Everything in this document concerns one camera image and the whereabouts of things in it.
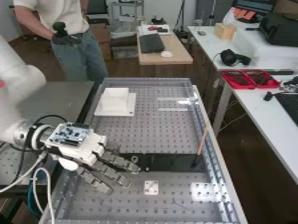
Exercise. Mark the clear box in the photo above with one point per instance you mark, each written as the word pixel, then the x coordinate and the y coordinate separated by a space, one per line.
pixel 208 140

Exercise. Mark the black case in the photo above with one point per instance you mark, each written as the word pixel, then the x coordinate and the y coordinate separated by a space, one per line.
pixel 280 30

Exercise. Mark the white mouse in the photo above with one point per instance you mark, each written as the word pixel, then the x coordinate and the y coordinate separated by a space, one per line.
pixel 167 53

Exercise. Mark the white desk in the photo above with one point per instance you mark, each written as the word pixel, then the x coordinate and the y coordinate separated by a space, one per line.
pixel 267 56

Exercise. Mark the person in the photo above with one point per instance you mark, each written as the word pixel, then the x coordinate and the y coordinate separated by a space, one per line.
pixel 67 13

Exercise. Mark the wooden desk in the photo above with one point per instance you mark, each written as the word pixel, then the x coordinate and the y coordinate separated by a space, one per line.
pixel 178 53

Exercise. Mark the black plate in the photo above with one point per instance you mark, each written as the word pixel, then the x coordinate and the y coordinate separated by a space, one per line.
pixel 168 163

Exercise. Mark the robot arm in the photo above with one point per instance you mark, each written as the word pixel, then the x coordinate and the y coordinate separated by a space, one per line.
pixel 18 86

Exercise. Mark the black keyboard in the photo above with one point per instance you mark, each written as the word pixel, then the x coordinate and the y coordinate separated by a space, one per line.
pixel 152 42

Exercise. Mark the small white box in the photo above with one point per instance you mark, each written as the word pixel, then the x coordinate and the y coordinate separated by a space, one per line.
pixel 116 100

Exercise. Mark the black handheld controller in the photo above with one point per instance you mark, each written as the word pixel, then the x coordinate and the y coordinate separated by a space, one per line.
pixel 62 35

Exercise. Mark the thin stick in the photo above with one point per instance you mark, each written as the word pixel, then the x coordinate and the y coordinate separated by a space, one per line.
pixel 203 143

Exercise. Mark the small cardboard box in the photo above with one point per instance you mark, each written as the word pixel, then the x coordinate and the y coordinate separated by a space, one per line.
pixel 224 31

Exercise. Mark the small silver square plate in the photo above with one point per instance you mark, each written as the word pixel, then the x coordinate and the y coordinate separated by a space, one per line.
pixel 151 187

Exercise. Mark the black headphones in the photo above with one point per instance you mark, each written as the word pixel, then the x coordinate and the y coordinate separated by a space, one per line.
pixel 234 57

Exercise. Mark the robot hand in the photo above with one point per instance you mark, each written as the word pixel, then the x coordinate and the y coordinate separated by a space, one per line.
pixel 85 146

